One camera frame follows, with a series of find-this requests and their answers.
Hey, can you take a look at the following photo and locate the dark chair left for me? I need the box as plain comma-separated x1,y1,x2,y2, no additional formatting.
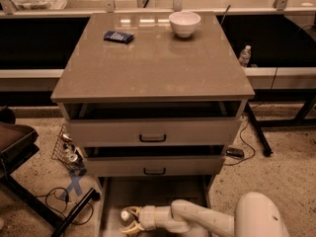
0,106,63,229

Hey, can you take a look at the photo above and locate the upper grey drawer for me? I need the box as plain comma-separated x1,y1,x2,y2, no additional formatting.
65,118,241,147

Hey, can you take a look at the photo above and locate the black power adapter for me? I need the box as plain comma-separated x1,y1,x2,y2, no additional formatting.
226,147,244,159

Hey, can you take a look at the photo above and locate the grey drawer cabinet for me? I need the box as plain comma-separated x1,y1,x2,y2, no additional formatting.
50,11,256,237

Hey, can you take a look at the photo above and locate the background plastic water bottle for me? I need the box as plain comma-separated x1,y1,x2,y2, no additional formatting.
238,45,252,67

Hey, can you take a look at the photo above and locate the black floor cable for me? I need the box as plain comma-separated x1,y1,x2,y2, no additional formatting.
224,118,257,167
35,187,95,226

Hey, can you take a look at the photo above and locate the black floor cable right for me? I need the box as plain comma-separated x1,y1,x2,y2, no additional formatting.
224,118,257,167

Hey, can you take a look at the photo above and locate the black floor cable left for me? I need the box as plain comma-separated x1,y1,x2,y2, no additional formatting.
35,187,95,226

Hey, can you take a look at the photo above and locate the middle grey drawer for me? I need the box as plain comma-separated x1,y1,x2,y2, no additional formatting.
84,156,224,177

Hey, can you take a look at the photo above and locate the wire basket with cans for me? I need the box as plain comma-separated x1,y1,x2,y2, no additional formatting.
51,125,84,171

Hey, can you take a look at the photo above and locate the clear plastic water bottle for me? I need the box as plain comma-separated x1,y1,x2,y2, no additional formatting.
120,210,134,234

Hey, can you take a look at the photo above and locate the white ceramic bowl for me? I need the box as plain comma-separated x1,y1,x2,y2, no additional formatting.
169,11,200,38

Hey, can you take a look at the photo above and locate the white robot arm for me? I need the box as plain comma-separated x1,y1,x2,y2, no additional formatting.
119,192,289,237

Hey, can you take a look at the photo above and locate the open bottom grey drawer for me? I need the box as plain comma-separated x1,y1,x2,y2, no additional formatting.
95,176,209,237

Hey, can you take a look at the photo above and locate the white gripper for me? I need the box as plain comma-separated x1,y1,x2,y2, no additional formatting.
120,205,172,236

